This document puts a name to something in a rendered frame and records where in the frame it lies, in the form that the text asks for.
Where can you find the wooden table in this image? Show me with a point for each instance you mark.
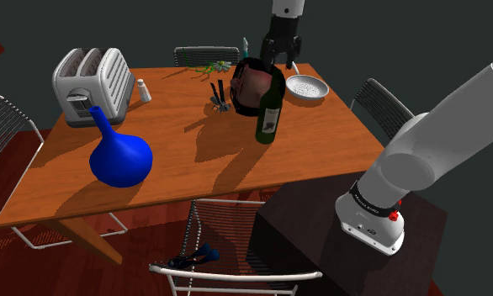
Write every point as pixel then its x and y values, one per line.
pixel 181 155

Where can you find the dark green wine bottle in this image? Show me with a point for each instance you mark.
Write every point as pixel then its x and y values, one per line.
pixel 270 114

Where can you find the dark robot stand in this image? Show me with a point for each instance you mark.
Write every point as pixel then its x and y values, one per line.
pixel 304 229

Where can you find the blue and black toy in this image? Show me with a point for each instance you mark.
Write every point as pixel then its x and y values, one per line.
pixel 199 255

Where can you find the blue round vase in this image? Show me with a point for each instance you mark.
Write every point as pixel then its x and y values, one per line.
pixel 121 160

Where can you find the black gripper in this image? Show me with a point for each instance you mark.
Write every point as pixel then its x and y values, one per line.
pixel 284 30

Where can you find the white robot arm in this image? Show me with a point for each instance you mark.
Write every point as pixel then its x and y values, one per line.
pixel 431 143

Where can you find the silver toaster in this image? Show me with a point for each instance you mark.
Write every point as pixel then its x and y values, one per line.
pixel 94 88

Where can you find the white salt shaker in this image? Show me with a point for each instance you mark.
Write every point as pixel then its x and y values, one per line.
pixel 144 92

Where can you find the white daisy with green stem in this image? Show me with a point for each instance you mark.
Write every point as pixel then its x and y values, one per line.
pixel 222 65

